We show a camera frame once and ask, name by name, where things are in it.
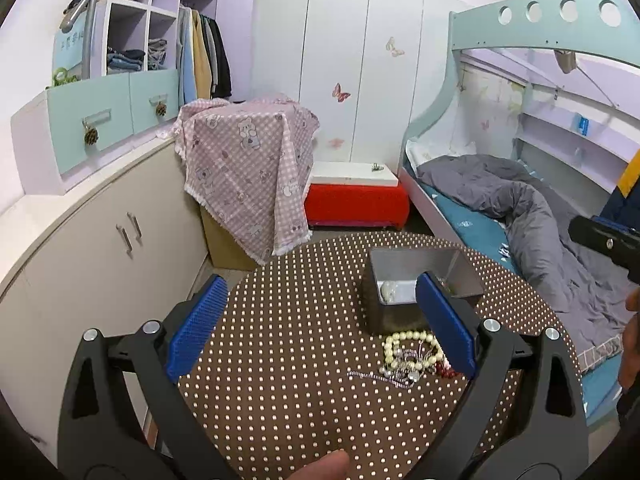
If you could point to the small blue packet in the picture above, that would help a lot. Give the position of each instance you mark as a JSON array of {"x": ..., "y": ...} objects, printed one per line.
[{"x": 582, "y": 124}]

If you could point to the narrow teal drawer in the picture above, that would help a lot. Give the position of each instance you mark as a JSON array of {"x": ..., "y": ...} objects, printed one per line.
[{"x": 150, "y": 87}]

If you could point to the person's left hand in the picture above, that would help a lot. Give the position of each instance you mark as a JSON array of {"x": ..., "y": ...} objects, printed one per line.
[{"x": 325, "y": 467}]

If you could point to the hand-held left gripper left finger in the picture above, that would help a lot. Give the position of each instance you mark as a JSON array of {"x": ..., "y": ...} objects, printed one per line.
[{"x": 197, "y": 327}]

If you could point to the white bangle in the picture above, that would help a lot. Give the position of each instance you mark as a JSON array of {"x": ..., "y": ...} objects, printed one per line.
[{"x": 392, "y": 291}]

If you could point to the red bench with white lid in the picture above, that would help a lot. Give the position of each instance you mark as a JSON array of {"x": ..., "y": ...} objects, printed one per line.
[{"x": 355, "y": 202}]

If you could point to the small metal trinket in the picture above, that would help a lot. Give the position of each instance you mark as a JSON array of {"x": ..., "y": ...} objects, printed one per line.
[{"x": 376, "y": 167}]

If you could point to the black hanging garment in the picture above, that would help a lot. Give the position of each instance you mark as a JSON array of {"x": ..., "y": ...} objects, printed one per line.
[{"x": 220, "y": 60}]

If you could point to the teal bed sheet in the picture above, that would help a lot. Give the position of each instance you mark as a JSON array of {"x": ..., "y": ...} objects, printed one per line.
[{"x": 470, "y": 220}]

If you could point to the blue and yellow jacket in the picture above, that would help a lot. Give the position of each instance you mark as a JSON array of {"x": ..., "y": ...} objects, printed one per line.
[{"x": 625, "y": 190}]

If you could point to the teal bunk bed frame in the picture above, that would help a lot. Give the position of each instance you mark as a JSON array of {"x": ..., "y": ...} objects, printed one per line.
[{"x": 465, "y": 30}]

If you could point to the curved silver tube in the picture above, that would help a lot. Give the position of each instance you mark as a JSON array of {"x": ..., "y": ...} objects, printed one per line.
[{"x": 89, "y": 25}]

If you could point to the folded grey clothes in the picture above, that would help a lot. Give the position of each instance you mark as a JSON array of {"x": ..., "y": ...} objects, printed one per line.
[{"x": 156, "y": 52}]

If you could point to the round polka-dot table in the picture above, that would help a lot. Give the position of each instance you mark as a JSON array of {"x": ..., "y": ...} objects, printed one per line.
[{"x": 300, "y": 360}]

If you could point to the grey clip lamp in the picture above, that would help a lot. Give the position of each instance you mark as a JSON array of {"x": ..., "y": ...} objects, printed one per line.
[{"x": 566, "y": 62}]

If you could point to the folded blue jeans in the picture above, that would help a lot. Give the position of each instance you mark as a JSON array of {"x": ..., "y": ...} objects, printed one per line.
[{"x": 125, "y": 60}]

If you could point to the person's right hand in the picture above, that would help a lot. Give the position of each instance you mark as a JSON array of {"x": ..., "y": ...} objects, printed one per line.
[{"x": 631, "y": 360}]

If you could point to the grey duvet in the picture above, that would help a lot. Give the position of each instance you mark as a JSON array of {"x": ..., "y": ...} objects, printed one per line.
[{"x": 530, "y": 220}]

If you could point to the silver metal box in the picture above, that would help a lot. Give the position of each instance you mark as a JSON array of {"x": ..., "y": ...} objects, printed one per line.
[{"x": 395, "y": 320}]

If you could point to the pine cone ornament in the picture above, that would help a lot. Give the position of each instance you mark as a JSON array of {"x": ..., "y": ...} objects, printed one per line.
[
  {"x": 160, "y": 110},
  {"x": 91, "y": 136}
]

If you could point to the pink butterfly sticker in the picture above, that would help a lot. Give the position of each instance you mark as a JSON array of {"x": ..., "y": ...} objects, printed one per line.
[{"x": 341, "y": 93}]

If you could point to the silver brooch cluster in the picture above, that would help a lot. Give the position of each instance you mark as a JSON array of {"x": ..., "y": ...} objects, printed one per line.
[{"x": 410, "y": 360}]

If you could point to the yellow hanging garment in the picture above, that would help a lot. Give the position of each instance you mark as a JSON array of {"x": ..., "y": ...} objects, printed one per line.
[{"x": 201, "y": 60}]

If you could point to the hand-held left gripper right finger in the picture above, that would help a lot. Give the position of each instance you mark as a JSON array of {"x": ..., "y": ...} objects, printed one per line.
[{"x": 447, "y": 327}]

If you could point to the white wardrobe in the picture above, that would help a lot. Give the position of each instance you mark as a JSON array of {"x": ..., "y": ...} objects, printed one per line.
[{"x": 350, "y": 25}]

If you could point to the wide teal drawer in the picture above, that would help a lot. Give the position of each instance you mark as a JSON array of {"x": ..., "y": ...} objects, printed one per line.
[{"x": 75, "y": 110}]

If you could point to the light blue hanging garment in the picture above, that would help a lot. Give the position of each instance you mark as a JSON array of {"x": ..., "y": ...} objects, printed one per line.
[{"x": 188, "y": 60}]

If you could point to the pale butterfly sticker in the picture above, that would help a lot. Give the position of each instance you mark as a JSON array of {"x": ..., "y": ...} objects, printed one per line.
[{"x": 395, "y": 48}]

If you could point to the silver rhinestone hair clip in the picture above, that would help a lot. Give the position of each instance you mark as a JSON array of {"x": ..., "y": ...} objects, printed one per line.
[{"x": 375, "y": 377}]

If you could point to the beige low cabinet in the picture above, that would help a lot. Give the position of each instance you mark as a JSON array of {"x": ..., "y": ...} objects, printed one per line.
[{"x": 75, "y": 240}]

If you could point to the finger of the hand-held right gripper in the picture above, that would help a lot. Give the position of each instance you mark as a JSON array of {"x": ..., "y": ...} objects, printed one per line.
[{"x": 597, "y": 240}]

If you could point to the green plastic ornament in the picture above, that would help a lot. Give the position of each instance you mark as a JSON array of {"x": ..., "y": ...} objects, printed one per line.
[{"x": 62, "y": 78}]

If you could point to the pink checked bear cloth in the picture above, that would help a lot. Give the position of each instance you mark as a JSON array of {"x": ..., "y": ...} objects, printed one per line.
[{"x": 240, "y": 160}]

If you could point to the tan box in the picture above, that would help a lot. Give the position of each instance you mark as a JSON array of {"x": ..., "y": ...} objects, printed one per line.
[{"x": 222, "y": 245}]

